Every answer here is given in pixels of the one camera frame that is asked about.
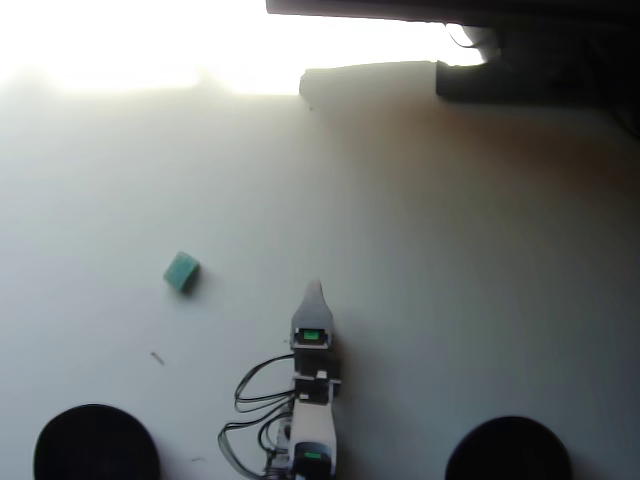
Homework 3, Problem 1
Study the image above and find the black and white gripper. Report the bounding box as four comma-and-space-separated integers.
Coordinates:
288, 279, 344, 402

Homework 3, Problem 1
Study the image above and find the blue foam cube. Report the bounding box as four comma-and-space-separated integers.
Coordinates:
162, 251, 201, 295

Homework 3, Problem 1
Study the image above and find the grey flat box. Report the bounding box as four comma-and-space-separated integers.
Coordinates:
298, 60, 439, 98

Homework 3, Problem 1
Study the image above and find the black round bowl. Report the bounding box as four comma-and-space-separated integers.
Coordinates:
444, 415, 574, 480
33, 403, 162, 480

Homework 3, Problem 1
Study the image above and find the black box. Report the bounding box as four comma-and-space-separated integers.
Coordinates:
435, 58, 640, 105

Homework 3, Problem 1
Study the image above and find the dark overhead shelf edge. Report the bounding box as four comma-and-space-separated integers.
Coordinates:
264, 0, 640, 26

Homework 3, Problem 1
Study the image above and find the black servo cable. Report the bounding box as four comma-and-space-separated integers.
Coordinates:
217, 402, 294, 477
233, 353, 297, 415

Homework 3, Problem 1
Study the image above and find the thin dark cable loop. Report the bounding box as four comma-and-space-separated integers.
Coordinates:
445, 23, 482, 50

